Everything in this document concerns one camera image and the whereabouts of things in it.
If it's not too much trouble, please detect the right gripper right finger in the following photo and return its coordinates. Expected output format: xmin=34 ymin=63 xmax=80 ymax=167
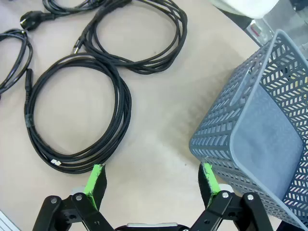
xmin=190 ymin=162 xmax=274 ymax=231

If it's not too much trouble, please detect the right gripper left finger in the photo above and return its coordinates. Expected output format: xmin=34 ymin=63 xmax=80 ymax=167
xmin=32 ymin=164 xmax=115 ymax=231

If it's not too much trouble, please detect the black braided cable with tape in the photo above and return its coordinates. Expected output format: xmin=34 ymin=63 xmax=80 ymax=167
xmin=24 ymin=52 xmax=132 ymax=174

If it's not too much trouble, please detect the thin black smooth cable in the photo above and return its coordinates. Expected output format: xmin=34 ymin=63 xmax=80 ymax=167
xmin=0 ymin=28 xmax=34 ymax=97

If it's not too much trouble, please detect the black round-plug power cable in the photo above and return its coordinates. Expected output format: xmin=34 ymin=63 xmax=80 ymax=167
xmin=19 ymin=0 xmax=132 ymax=31

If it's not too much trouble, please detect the gray plastic lattice basket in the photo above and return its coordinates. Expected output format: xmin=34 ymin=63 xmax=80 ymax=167
xmin=189 ymin=28 xmax=308 ymax=229

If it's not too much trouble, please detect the small red white box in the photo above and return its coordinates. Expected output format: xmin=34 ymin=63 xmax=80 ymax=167
xmin=249 ymin=20 xmax=264 ymax=39

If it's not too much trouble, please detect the black braided USB cable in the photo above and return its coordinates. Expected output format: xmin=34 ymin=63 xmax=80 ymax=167
xmin=72 ymin=0 xmax=188 ymax=75

